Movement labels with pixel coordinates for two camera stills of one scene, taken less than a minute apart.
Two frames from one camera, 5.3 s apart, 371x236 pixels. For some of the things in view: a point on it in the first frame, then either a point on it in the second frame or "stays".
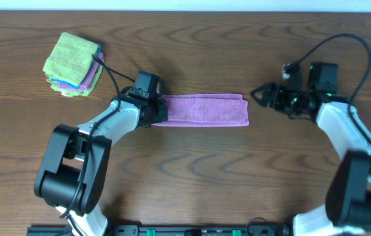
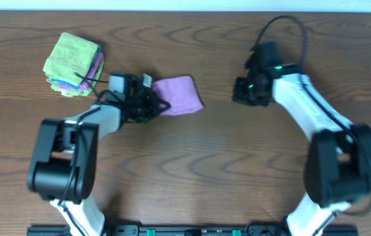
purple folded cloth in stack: (95, 69) stays
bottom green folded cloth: (76, 93) stays
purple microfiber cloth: (206, 110) → (181, 92)
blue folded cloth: (71, 84) stays
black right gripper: (277, 98) → (242, 94)
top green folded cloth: (70, 59) stays
